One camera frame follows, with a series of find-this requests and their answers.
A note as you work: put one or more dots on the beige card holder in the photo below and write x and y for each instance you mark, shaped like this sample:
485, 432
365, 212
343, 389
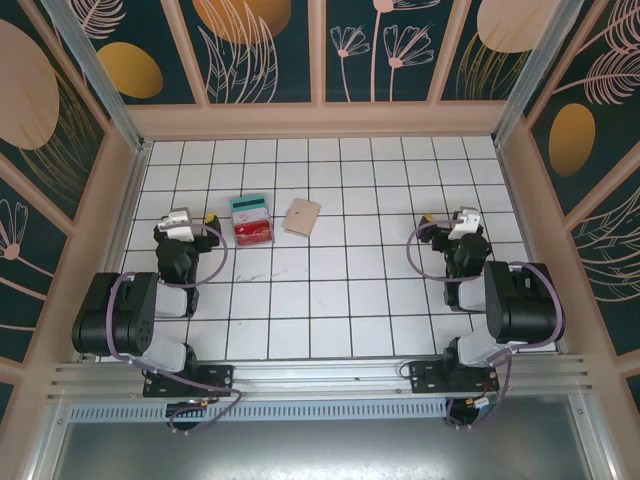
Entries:
300, 217

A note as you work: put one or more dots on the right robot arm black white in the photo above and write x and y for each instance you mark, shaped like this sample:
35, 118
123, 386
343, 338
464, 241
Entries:
520, 305

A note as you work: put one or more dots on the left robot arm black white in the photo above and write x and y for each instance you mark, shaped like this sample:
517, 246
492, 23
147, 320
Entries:
130, 310

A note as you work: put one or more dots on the white card pink logo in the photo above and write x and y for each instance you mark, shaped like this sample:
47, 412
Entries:
250, 217

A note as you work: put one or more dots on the grey metal panel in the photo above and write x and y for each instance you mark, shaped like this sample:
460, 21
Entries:
320, 450

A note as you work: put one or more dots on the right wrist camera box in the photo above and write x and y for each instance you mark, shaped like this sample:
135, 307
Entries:
464, 223

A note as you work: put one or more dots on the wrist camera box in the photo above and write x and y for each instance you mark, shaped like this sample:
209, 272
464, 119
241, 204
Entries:
464, 223
175, 222

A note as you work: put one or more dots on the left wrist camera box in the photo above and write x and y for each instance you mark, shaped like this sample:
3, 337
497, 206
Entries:
175, 222

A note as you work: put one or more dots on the aluminium side rail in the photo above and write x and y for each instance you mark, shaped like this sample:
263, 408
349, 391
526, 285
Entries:
125, 215
520, 210

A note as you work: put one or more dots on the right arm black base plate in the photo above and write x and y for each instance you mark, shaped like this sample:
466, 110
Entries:
425, 377

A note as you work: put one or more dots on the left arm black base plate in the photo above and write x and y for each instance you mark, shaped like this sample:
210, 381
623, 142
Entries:
220, 380

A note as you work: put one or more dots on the aluminium mounting rail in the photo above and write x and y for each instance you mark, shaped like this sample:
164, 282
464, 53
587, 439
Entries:
320, 377

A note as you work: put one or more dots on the aluminium corner post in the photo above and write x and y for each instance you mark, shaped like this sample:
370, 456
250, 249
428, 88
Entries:
545, 65
95, 75

